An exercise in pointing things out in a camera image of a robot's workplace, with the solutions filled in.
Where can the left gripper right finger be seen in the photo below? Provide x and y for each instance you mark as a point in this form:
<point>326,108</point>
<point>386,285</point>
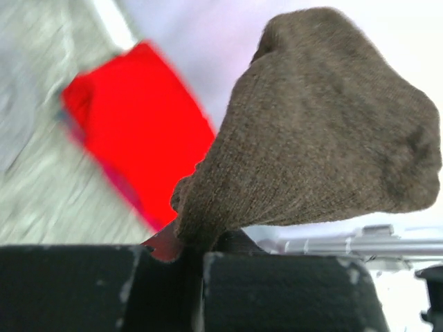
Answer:
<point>246,289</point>

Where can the white clothes rack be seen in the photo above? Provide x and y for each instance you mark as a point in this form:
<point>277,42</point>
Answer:
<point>113,24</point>

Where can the red folded cloth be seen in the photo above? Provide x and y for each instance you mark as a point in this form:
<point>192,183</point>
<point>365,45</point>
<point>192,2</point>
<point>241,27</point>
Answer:
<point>136,118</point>

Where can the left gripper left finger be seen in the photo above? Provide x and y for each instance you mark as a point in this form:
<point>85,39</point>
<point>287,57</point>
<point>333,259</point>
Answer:
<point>146,287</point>

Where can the brown knit sock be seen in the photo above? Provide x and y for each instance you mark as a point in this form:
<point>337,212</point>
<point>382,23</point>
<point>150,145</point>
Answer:
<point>318,128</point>

